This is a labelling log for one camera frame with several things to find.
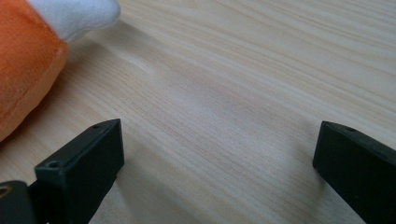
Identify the orange and white plush toy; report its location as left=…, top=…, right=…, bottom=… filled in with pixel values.
left=0, top=0, right=121, bottom=143

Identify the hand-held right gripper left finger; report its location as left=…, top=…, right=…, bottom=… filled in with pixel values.
left=29, top=118, right=125, bottom=224

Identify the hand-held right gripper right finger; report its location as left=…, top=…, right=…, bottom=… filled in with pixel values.
left=312, top=120, right=396, bottom=224

